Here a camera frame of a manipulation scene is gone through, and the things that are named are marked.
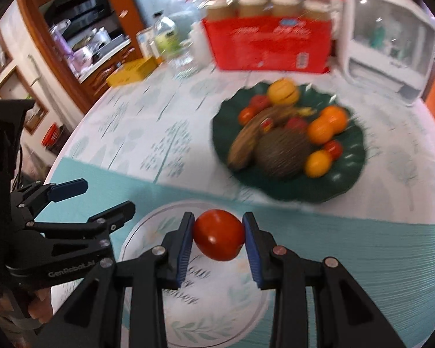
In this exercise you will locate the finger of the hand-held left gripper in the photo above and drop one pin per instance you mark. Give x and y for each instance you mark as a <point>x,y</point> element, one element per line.
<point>116,215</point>
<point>70,189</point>

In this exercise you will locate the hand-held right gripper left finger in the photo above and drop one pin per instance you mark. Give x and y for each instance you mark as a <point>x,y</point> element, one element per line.
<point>185,253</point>

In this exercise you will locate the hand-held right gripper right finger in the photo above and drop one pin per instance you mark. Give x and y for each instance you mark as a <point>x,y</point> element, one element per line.
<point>252,257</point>

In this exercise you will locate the white leaf-print plate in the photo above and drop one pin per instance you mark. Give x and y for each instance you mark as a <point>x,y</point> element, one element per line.
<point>148,232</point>

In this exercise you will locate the red tomato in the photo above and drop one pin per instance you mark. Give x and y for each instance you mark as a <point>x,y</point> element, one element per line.
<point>260,102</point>
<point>296,124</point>
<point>334,149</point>
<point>219,234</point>
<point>245,116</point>

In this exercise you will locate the overripe brown banana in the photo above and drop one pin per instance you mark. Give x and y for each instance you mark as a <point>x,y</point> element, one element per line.
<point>246,141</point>

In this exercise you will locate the green leaf-shaped plate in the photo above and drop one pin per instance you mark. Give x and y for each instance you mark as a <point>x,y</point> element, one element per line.
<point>348,174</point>

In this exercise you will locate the large yellow-orange citrus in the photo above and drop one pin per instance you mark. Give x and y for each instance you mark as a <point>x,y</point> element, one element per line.
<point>283,92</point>

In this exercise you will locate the person's left hand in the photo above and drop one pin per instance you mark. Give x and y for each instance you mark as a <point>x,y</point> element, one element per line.
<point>41,304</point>

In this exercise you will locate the red basket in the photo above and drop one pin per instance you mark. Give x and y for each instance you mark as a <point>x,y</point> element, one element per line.
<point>52,135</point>

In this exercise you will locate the teal placemat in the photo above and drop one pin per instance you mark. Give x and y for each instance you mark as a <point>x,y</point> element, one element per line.
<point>348,253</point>

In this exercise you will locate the tree print tablecloth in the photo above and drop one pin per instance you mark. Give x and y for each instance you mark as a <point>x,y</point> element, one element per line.
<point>148,123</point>

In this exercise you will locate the brown coconut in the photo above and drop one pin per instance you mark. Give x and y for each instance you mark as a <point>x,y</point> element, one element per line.
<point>281,152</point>

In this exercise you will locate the small orange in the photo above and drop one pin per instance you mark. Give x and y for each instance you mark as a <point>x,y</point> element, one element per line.
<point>318,164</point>

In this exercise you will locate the wooden kitchen counter cabinet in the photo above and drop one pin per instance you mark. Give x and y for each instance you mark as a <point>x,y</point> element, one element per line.
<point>105,79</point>

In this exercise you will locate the yellow box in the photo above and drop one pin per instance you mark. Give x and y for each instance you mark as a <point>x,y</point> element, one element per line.
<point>132,71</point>

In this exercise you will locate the white and blue carton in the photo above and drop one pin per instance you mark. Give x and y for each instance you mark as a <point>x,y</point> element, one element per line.
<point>146,43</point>

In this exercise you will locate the glass jar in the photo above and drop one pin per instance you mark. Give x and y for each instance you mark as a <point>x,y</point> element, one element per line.
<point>183,63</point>

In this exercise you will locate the clear bottle with green label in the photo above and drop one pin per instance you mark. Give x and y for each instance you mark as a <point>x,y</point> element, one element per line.
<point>165,36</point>

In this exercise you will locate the white bottle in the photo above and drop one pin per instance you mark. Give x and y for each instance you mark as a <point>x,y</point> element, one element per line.
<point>201,43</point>

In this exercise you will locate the red jar gift box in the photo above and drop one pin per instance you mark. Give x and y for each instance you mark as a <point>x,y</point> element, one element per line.
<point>268,47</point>

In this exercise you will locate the beige jar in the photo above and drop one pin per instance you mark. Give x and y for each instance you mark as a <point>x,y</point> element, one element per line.
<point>286,4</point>
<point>316,9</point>
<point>220,10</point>
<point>253,5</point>

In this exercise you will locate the white countertop appliance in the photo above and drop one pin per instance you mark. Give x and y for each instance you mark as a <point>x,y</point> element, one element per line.
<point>384,25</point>

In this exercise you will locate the wooden picture frame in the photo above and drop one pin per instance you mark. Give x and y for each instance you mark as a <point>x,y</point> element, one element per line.
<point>36,116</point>

